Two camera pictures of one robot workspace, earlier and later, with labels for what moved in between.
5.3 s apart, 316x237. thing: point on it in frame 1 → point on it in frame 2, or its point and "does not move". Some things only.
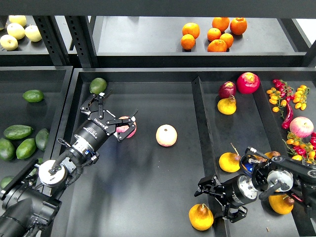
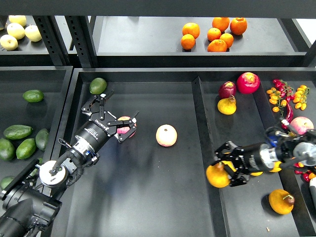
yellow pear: (201, 217) → (217, 176)
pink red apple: (123, 128) does not move
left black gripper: (100, 123) does not move
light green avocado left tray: (25, 148) does not move
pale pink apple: (166, 135) does not move
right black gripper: (235, 192) → (256, 158)
